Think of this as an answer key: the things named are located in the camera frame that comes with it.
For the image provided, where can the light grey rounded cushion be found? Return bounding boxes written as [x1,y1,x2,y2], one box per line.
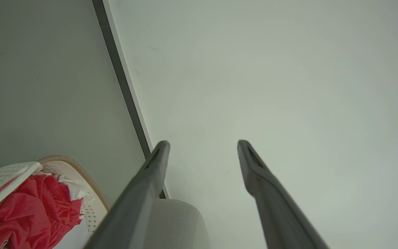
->
[143,198,211,249]

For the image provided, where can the red garment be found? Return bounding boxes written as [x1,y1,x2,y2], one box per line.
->
[0,174,82,249]

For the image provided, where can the white perforated laundry basket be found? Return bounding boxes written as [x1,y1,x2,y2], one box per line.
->
[0,155,110,249]

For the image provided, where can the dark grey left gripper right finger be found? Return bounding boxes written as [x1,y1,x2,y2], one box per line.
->
[237,139,330,249]

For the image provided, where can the white garment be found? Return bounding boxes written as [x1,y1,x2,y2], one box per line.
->
[35,172,94,249]

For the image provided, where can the dark grey skirting board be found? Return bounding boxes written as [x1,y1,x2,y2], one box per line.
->
[92,0,167,199]

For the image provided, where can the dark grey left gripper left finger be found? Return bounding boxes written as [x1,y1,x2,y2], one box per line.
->
[83,140,171,249]

